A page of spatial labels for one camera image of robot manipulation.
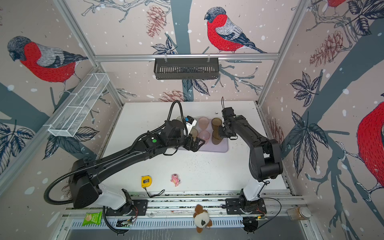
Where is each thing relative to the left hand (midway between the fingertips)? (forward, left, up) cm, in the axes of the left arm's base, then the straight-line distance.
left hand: (199, 139), depth 72 cm
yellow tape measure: (-13, +29, -22) cm, 39 cm away
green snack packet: (-29, +51, -23) cm, 63 cm away
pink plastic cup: (+16, -5, -21) cm, 27 cm away
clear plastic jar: (-29, -44, -15) cm, 55 cm away
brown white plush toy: (-30, -1, -21) cm, 37 cm away
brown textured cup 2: (+11, -11, -18) cm, 24 cm away
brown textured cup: (+24, -12, -18) cm, 32 cm away
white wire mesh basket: (+18, +65, +6) cm, 67 cm away
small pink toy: (-12, +13, -23) cm, 29 cm away
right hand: (+13, -15, -17) cm, 26 cm away
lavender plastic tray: (+23, -7, -23) cm, 33 cm away
